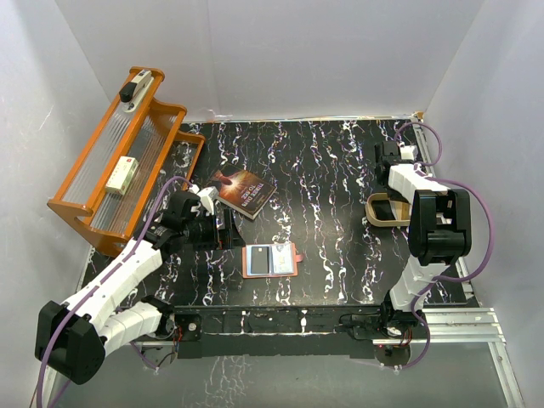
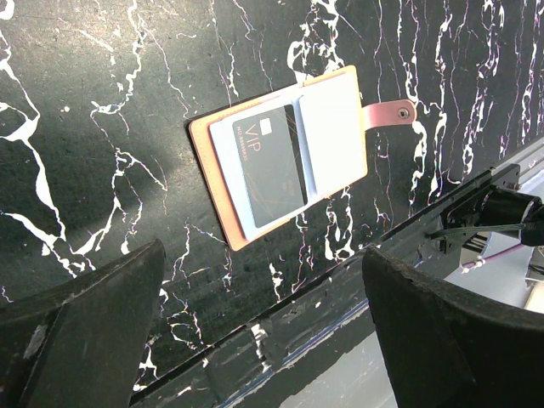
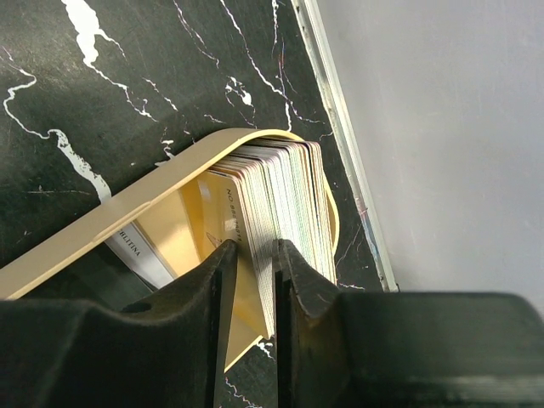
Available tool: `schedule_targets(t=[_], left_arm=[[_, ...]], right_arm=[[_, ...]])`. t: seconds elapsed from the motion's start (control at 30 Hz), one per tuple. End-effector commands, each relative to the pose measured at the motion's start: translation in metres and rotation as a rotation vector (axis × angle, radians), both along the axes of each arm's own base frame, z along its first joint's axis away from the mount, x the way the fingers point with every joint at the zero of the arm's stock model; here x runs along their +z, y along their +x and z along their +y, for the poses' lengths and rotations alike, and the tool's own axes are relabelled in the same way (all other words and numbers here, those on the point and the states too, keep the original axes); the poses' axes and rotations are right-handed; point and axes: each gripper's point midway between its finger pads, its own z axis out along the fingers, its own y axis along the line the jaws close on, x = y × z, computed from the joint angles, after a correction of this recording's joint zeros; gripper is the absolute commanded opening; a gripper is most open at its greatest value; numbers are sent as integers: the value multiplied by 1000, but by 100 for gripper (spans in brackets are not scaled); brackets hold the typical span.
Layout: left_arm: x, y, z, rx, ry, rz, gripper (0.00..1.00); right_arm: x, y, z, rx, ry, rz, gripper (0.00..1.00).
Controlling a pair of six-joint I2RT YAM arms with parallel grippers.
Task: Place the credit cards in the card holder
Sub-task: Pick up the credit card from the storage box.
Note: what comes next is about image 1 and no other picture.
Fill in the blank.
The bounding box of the dark paperback book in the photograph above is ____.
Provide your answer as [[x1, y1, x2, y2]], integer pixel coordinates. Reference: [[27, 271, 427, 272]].
[[207, 163, 276, 220]]

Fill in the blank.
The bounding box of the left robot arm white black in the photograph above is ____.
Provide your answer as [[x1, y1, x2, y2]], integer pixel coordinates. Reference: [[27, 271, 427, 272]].
[[35, 187, 243, 385]]

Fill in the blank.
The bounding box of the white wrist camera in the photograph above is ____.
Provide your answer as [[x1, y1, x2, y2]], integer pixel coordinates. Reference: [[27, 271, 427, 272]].
[[399, 145, 418, 161], [190, 184, 218, 215]]

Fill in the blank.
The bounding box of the beige oval tray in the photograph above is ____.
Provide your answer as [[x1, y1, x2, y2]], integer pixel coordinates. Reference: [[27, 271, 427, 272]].
[[365, 192, 411, 228]]

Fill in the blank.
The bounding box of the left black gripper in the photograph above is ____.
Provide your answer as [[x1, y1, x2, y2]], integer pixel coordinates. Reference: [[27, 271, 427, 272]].
[[182, 208, 245, 251]]

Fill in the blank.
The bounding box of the silver VIP card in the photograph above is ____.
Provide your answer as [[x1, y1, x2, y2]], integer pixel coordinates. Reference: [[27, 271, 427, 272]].
[[271, 244, 294, 275]]

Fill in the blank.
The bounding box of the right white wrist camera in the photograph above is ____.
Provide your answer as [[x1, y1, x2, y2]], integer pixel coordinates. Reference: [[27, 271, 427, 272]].
[[399, 145, 418, 161]]

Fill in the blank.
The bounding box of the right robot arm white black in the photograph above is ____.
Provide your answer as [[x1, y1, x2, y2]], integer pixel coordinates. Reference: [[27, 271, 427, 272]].
[[365, 141, 472, 337]]

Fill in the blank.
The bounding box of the black white stapler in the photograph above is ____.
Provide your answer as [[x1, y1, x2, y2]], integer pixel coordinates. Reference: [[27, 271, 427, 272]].
[[119, 69, 154, 113]]

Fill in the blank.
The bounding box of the orange wooden shelf rack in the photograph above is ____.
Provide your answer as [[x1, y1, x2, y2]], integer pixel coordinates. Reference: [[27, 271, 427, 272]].
[[48, 66, 206, 257]]

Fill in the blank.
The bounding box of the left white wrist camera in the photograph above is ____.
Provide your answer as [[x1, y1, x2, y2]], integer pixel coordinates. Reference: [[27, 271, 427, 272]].
[[190, 184, 218, 215]]

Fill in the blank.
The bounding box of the small white green box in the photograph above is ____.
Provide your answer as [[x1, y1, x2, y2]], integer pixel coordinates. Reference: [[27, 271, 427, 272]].
[[105, 156, 139, 196]]

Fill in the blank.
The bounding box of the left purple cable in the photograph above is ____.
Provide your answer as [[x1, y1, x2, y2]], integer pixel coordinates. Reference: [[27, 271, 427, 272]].
[[36, 176, 201, 408]]

